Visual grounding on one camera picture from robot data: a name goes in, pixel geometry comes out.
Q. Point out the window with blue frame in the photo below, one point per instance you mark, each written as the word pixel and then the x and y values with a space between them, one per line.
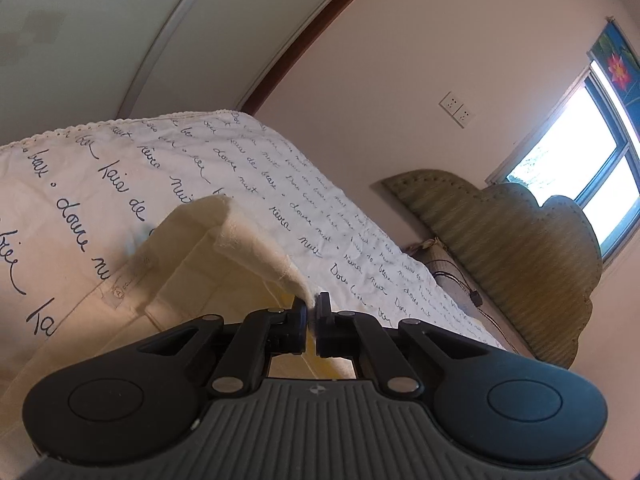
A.
pixel 586 150

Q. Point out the white wall socket plate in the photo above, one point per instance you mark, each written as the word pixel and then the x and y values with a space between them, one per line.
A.
pixel 456 109

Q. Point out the blue floral curtain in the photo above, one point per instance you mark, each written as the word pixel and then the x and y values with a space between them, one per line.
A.
pixel 620 66

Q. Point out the white wardrobe with floral pattern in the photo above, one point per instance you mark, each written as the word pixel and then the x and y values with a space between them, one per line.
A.
pixel 65 62

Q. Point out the green striped scalloped headboard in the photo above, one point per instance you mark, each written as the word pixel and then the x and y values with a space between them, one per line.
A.
pixel 537 262

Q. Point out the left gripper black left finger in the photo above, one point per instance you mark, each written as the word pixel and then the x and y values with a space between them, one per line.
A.
pixel 139 400

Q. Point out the brown wooden door frame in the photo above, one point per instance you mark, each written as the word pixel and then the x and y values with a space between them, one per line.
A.
pixel 290 56

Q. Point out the white bedspread with script text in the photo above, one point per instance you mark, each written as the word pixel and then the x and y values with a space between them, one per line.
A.
pixel 77 202

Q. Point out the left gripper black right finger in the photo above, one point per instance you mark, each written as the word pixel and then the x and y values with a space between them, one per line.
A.
pixel 487 400

